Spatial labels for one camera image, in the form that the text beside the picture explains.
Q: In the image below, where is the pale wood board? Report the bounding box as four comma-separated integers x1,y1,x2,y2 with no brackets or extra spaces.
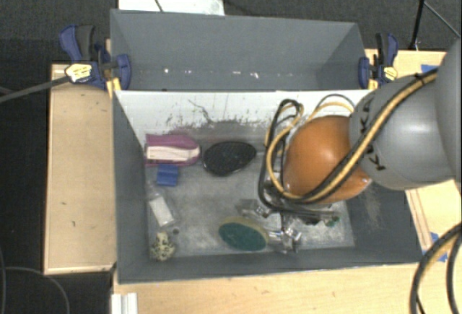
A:
43,60,118,276

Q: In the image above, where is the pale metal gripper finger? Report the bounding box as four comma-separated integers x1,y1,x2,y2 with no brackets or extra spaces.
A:
269,225,303,255
236,198,272,220

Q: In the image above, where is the clear plastic bottle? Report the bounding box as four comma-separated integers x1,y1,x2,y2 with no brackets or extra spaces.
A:
145,179,178,227

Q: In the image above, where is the purple book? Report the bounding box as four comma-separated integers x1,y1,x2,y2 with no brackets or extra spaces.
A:
144,134,201,167

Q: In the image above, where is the grey metal bin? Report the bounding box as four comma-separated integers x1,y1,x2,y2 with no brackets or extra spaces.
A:
109,8,424,284

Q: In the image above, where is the black oval mesh pad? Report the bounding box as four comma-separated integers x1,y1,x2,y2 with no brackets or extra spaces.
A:
201,141,258,177

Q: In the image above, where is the spotted cream toy animal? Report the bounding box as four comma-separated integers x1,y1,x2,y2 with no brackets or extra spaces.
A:
149,229,180,263

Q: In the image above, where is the round green and yellow sponge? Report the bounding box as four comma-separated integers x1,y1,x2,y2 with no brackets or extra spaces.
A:
217,216,270,253

